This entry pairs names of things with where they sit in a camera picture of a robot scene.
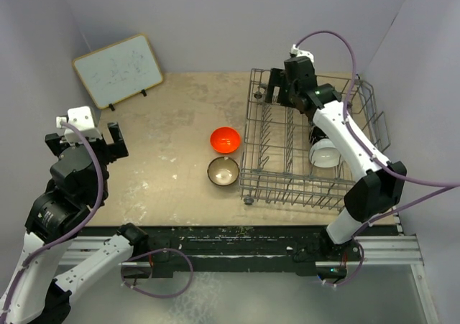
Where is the black glossy bowl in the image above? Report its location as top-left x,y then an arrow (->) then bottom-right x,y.
309,126 -> 328,145

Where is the orange bowl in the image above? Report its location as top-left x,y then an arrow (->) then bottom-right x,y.
210,126 -> 241,154

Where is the white bowl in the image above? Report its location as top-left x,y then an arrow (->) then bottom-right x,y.
309,139 -> 341,168

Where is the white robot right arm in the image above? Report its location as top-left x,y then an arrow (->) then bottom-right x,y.
266,56 -> 407,260

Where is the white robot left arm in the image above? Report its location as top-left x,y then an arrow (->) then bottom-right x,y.
1,122 -> 148,323

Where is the yellow framed whiteboard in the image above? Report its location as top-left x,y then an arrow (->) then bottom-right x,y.
73,34 -> 163,109

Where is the brown glazed bowl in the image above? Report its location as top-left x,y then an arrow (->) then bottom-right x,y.
207,157 -> 240,187

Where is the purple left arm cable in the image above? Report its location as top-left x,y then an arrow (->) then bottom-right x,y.
0,121 -> 105,324

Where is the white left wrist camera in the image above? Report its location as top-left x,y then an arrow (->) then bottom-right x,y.
55,106 -> 102,144

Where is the grey wire dish rack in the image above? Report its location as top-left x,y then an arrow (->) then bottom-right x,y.
239,68 -> 391,212

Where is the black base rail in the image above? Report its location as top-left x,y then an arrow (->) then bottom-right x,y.
73,223 -> 364,278

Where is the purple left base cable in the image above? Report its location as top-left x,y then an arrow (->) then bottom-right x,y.
120,245 -> 195,298

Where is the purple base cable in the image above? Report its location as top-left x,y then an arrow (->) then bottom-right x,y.
120,245 -> 195,298
319,243 -> 366,287

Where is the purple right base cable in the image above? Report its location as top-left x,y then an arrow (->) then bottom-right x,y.
319,243 -> 366,287

